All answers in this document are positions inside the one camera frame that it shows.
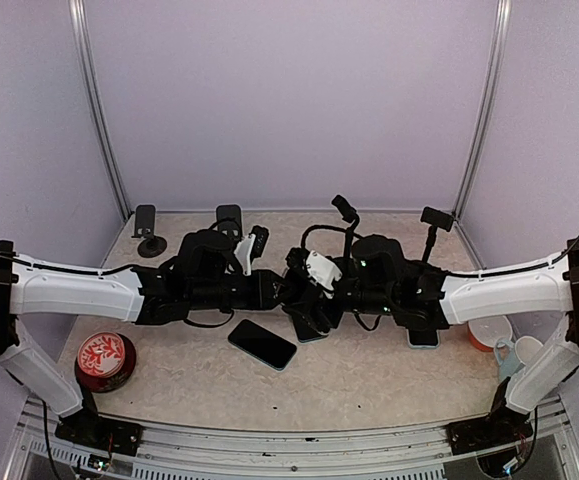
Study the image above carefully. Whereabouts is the black gooseneck phone stand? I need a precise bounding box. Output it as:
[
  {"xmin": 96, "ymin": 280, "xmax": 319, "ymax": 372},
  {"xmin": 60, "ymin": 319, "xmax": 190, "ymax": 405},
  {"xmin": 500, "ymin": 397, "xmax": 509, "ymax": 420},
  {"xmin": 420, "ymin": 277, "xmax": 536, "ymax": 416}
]
[{"xmin": 331, "ymin": 194, "xmax": 360, "ymax": 260}]

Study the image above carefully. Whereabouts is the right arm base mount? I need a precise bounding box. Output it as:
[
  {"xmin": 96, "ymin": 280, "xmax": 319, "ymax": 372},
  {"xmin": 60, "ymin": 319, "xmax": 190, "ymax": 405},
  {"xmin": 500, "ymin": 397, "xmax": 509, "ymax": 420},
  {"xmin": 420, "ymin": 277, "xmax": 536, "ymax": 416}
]
[{"xmin": 446, "ymin": 416, "xmax": 533, "ymax": 455}]

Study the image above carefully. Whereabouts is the light blue case phone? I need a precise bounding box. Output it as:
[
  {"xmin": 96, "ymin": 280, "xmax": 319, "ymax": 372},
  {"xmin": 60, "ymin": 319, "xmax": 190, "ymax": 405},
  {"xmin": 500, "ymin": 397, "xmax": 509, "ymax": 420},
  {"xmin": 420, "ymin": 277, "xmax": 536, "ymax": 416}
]
[{"xmin": 406, "ymin": 329, "xmax": 440, "ymax": 349}]

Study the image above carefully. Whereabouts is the folding phone stand wood base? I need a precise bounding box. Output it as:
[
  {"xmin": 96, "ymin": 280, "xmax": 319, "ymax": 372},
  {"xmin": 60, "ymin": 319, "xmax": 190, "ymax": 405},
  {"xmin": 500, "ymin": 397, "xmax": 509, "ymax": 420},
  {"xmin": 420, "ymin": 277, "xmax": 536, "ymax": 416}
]
[{"xmin": 132, "ymin": 204, "xmax": 167, "ymax": 258}]

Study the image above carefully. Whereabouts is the aluminium front rail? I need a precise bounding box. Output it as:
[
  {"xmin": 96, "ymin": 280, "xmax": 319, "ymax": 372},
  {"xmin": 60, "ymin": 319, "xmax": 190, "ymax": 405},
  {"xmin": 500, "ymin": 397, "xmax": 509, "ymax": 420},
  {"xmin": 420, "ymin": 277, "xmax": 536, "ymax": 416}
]
[{"xmin": 16, "ymin": 399, "xmax": 579, "ymax": 480}]

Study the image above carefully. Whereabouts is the orange white bowl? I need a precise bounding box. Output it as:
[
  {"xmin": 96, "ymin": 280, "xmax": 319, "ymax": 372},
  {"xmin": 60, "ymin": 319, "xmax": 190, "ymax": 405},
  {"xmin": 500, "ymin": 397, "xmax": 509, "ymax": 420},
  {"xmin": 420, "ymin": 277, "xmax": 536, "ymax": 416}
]
[{"xmin": 468, "ymin": 316, "xmax": 513, "ymax": 352}]

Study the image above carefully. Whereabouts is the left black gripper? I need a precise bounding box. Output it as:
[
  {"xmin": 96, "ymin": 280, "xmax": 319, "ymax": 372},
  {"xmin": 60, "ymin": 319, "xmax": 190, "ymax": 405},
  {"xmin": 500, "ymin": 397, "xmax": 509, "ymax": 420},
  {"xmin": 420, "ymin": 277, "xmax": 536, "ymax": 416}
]
[{"xmin": 189, "ymin": 269, "xmax": 296, "ymax": 310}]

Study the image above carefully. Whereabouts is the aluminium frame post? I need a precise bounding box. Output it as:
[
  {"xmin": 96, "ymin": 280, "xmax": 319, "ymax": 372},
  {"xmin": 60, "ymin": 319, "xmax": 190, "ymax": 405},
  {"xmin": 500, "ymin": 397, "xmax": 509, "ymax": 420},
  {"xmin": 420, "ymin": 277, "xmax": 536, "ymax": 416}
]
[
  {"xmin": 453, "ymin": 0, "xmax": 512, "ymax": 222},
  {"xmin": 68, "ymin": 0, "xmax": 132, "ymax": 222}
]

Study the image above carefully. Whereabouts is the light blue mug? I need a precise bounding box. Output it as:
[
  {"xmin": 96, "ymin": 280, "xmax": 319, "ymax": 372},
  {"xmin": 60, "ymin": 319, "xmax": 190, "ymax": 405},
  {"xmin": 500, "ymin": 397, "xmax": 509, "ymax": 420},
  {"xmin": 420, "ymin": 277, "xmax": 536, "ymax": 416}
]
[{"xmin": 493, "ymin": 335, "xmax": 543, "ymax": 383}]

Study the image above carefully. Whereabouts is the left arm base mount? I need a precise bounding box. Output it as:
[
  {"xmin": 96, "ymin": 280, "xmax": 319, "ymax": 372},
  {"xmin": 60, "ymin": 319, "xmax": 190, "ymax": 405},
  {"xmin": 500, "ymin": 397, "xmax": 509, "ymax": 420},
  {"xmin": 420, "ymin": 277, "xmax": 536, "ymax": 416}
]
[{"xmin": 55, "ymin": 409, "xmax": 143, "ymax": 457}]

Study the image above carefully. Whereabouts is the teal phone lying diagonal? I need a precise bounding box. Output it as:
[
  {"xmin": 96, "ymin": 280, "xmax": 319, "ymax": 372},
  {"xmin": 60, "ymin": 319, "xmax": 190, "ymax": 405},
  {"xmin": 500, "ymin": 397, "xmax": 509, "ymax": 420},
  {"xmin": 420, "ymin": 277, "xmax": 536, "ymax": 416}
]
[{"xmin": 227, "ymin": 319, "xmax": 297, "ymax": 371}]

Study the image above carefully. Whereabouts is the right aluminium frame post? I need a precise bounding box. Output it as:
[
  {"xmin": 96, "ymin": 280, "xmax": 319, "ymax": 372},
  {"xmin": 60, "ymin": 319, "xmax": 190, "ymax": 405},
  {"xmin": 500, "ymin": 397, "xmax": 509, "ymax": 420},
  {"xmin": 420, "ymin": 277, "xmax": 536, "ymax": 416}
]
[{"xmin": 453, "ymin": 0, "xmax": 512, "ymax": 222}]

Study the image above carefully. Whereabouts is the red patterned round tin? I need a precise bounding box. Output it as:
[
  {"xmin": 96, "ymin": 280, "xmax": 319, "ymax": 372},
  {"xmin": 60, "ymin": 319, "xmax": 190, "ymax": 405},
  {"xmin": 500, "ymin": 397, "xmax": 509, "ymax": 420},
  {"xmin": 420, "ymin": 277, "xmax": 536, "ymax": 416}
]
[{"xmin": 74, "ymin": 332, "xmax": 137, "ymax": 393}]

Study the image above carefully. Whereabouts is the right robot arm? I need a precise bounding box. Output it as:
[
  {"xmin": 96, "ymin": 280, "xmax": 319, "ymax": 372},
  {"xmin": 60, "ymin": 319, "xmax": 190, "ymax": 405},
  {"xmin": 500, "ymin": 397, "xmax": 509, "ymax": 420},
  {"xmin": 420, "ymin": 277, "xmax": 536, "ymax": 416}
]
[{"xmin": 279, "ymin": 228, "xmax": 579, "ymax": 444}]

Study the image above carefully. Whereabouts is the black clamp phone stand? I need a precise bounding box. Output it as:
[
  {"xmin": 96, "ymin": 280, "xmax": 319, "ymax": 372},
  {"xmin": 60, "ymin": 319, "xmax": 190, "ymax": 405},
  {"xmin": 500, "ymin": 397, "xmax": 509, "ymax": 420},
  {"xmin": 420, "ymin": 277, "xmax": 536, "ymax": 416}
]
[{"xmin": 420, "ymin": 206, "xmax": 454, "ymax": 262}]

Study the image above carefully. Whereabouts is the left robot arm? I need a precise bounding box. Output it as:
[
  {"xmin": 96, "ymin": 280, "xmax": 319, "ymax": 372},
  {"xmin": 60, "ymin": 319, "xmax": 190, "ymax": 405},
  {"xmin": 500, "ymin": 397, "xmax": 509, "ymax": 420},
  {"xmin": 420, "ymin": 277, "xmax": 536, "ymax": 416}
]
[{"xmin": 0, "ymin": 229, "xmax": 294, "ymax": 445}]

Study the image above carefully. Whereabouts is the left aluminium frame post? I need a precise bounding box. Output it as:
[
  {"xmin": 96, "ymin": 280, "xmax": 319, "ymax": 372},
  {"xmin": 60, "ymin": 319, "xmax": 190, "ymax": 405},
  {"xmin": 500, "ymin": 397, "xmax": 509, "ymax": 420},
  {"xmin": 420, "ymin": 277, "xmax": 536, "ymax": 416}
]
[{"xmin": 68, "ymin": 0, "xmax": 132, "ymax": 222}]

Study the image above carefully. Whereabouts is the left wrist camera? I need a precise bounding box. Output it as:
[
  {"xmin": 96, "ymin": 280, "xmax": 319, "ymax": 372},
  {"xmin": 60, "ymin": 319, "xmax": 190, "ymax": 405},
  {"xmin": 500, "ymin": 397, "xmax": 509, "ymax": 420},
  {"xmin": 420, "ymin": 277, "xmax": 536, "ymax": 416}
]
[{"xmin": 234, "ymin": 225, "xmax": 269, "ymax": 276}]

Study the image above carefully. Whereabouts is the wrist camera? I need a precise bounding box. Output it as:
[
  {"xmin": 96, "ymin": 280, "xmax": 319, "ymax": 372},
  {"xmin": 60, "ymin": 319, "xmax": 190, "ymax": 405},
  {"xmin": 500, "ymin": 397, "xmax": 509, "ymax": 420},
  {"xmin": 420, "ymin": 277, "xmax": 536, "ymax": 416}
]
[
  {"xmin": 286, "ymin": 247, "xmax": 343, "ymax": 299},
  {"xmin": 234, "ymin": 225, "xmax": 269, "ymax": 276}
]

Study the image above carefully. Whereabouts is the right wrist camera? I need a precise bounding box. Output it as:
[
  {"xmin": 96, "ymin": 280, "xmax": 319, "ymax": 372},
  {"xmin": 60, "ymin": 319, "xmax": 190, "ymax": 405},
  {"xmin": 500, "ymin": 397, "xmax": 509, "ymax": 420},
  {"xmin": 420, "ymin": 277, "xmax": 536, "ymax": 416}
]
[{"xmin": 286, "ymin": 247, "xmax": 343, "ymax": 299}]

